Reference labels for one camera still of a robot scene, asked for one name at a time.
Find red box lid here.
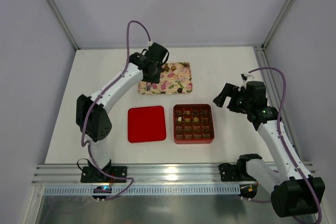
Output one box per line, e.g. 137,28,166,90
128,105,166,143

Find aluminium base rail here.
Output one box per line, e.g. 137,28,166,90
31,163,263,199

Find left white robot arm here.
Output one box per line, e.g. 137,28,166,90
76,43,169,183

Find red chocolate box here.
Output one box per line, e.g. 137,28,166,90
173,104,215,144

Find metal serving tongs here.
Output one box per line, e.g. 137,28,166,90
145,82,152,91

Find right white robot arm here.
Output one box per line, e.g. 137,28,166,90
213,81,325,222

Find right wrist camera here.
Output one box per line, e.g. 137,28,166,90
241,72,255,82

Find floral serving tray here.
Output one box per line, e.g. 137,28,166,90
138,62,193,95

